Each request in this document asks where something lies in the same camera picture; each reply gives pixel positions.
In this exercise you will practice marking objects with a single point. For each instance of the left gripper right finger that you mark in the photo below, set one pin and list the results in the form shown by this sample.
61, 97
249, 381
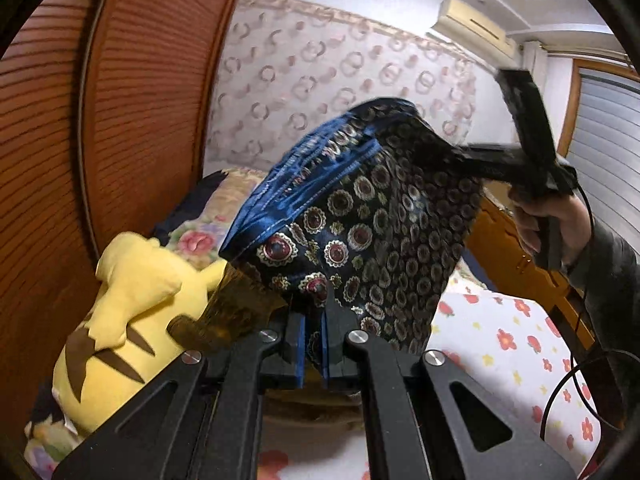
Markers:
426, 418

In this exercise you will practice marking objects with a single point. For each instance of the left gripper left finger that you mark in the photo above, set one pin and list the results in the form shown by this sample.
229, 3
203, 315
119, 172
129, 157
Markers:
201, 417

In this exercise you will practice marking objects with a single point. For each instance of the navy patterned silk garment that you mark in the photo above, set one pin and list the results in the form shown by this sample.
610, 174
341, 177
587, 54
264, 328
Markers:
364, 210

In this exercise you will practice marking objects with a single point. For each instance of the right forearm grey sleeve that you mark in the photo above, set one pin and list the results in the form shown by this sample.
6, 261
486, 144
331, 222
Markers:
608, 271

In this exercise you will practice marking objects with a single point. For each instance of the person's right hand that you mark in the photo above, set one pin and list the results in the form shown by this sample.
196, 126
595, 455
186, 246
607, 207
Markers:
560, 223

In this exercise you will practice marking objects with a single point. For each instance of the grey window blind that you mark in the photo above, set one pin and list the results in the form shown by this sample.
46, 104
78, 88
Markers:
605, 150

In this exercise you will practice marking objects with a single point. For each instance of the wooden sideboard cabinet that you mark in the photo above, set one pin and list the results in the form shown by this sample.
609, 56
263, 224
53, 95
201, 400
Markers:
494, 244

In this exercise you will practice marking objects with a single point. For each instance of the white strawberry print sheet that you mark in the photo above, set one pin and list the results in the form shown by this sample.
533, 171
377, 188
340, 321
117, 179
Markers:
508, 344

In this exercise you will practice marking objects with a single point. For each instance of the yellow plush toy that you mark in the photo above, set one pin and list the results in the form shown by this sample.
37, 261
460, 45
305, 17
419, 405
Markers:
123, 342

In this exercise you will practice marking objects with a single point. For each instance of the cream tied window curtain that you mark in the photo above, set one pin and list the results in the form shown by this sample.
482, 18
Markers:
535, 60

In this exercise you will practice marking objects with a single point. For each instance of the olive folded garment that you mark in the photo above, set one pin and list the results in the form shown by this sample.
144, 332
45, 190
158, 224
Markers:
238, 306

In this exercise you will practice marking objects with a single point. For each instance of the white air conditioner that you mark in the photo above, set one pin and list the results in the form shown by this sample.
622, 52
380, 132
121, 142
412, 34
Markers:
475, 32

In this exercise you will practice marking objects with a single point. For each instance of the navy blanket edge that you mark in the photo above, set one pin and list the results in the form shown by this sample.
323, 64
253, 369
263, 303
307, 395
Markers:
190, 208

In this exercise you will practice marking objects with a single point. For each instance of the wooden louvred wardrobe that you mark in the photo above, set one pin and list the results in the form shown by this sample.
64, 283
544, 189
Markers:
104, 107

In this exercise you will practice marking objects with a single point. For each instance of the circle patterned wall curtain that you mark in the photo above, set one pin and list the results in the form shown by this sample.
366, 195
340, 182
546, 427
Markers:
291, 65

